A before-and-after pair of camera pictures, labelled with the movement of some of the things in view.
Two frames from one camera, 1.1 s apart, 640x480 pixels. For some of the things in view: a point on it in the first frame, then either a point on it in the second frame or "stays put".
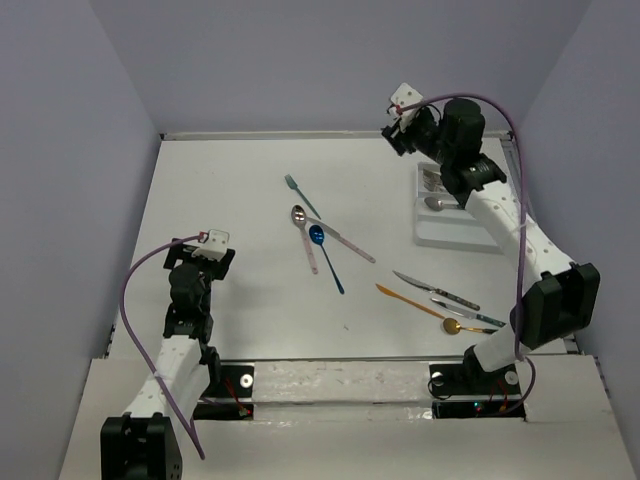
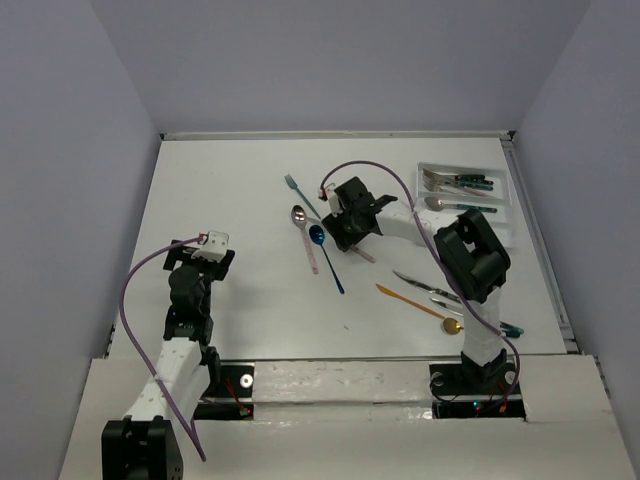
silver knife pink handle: x=345 y=241 stays put
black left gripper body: x=207 y=269 stays put
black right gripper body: x=424 y=134 → x=344 y=229
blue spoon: x=317 y=235 stays put
